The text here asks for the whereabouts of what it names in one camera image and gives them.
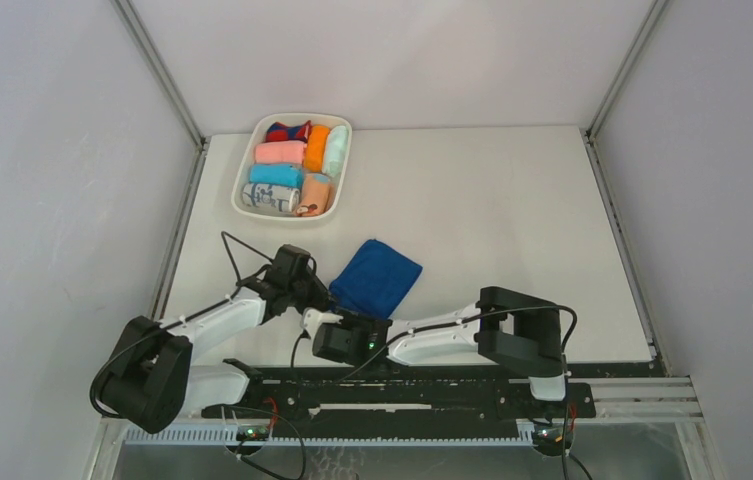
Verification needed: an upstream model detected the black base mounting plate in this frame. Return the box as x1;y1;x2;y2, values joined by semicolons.
200;366;597;438

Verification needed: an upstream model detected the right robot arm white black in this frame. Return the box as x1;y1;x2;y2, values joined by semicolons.
302;286;578;416

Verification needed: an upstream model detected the mint green rolled towel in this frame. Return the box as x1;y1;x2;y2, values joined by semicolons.
322;125;349;177

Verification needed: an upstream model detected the right aluminium frame post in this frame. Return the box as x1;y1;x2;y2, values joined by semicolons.
584;0;672;143

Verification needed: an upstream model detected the orange rolled towel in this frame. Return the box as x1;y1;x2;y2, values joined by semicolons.
302;124;331;173

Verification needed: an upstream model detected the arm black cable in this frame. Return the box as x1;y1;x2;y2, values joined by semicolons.
89;230;278;420
289;304;579;386

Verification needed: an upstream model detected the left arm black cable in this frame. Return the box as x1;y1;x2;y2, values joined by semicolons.
89;230;278;420

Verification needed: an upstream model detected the aluminium frame post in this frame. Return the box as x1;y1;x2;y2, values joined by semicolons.
111;0;205;150
584;0;672;143

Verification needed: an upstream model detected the pink rolled towel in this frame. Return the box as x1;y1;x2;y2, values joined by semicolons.
254;140;307;165

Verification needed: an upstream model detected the white printed rolled towel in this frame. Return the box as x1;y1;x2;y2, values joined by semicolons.
241;182;300;215

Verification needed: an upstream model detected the white slotted cable duct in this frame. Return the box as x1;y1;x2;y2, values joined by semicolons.
124;423;534;447

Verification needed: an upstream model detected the right circuit board with wires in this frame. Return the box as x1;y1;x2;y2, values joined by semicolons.
530;403;593;480

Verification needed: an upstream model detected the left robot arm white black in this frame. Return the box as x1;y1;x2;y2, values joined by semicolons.
89;245;331;434

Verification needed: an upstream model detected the orange towel with blue dots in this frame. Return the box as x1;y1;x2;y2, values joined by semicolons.
294;173;332;217

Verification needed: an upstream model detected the red and blue rolled towel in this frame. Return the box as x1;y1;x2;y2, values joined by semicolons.
265;121;312;143

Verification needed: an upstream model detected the left circuit board with wires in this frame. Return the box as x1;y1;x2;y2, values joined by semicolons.
220;399;308;480

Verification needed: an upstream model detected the light blue rolled towel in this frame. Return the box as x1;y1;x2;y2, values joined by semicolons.
249;163;305;189

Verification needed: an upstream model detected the circuit board with wires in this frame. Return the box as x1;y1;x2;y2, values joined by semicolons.
530;403;593;480
220;399;308;480

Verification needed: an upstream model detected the white plastic tray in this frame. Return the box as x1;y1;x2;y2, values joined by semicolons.
230;113;352;224

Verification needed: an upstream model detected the left aluminium frame post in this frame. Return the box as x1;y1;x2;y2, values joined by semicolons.
111;0;205;150

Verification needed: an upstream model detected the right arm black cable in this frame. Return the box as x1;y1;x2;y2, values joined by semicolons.
289;304;579;386

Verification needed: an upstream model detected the blue microfiber towel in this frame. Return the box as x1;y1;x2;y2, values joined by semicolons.
329;239;423;319

